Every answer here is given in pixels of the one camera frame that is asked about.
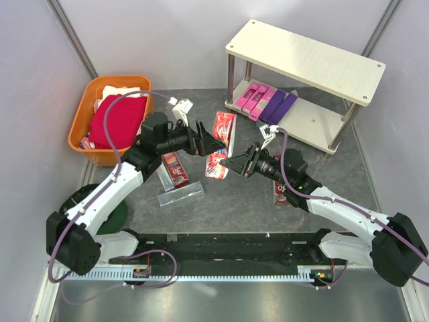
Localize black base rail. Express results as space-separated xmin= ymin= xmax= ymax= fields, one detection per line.
xmin=109 ymin=233 xmax=345 ymax=275

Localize red 3d toothpaste box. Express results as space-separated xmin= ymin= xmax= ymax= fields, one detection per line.
xmin=205 ymin=111 xmax=237 ymax=180
xmin=273 ymin=154 xmax=290 ymax=205
xmin=162 ymin=152 xmax=189 ymax=189

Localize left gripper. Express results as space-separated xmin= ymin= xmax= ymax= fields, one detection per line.
xmin=157 ymin=118 xmax=225 ymax=156

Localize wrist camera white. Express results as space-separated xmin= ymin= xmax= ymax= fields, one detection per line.
xmin=259 ymin=124 xmax=279 ymax=150
xmin=168 ymin=97 xmax=193 ymax=126

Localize pink toothpaste box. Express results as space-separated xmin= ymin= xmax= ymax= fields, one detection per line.
xmin=235 ymin=82 xmax=261 ymax=110
xmin=249 ymin=88 xmax=275 ymax=121
xmin=243 ymin=85 xmax=270 ymax=115

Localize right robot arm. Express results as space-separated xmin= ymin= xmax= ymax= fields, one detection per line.
xmin=220 ymin=143 xmax=428 ymax=287

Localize holographic purple toothpaste box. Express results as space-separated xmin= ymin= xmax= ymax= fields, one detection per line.
xmin=255 ymin=89 xmax=286 ymax=127

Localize white cloth in basket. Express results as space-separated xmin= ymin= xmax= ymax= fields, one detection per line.
xmin=93 ymin=85 xmax=141 ymax=112

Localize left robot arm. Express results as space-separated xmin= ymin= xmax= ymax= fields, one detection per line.
xmin=46 ymin=112 xmax=225 ymax=275

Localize orange plastic basket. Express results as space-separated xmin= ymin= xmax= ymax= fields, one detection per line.
xmin=68 ymin=74 xmax=152 ymax=167

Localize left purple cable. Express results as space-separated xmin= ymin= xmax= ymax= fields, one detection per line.
xmin=48 ymin=90 xmax=178 ymax=305

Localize silver toothpaste box small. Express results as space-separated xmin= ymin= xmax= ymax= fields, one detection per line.
xmin=157 ymin=164 xmax=175 ymax=192

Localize purple cable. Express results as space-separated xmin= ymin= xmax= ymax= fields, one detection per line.
xmin=274 ymin=127 xmax=429 ymax=291
xmin=48 ymin=90 xmax=178 ymax=305

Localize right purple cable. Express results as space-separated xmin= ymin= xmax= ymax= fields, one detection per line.
xmin=274 ymin=127 xmax=429 ymax=291

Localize red folded cloth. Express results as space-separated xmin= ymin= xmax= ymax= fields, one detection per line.
xmin=89 ymin=95 xmax=147 ymax=150

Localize white two-tier shelf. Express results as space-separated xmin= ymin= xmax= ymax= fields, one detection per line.
xmin=225 ymin=19 xmax=385 ymax=154

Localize white cable duct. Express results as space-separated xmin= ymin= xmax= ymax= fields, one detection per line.
xmin=67 ymin=266 xmax=319 ymax=283

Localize silver toothpaste box long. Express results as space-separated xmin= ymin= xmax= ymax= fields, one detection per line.
xmin=158 ymin=181 xmax=204 ymax=207

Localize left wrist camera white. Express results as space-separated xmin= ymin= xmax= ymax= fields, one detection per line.
xmin=168 ymin=97 xmax=193 ymax=126

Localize small pink packet in basket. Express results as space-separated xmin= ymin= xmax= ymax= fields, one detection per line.
xmin=79 ymin=133 xmax=95 ymax=150

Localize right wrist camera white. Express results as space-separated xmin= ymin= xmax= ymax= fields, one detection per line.
xmin=259 ymin=124 xmax=279 ymax=150

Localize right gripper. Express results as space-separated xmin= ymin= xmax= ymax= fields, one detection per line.
xmin=220 ymin=142 xmax=292 ymax=186

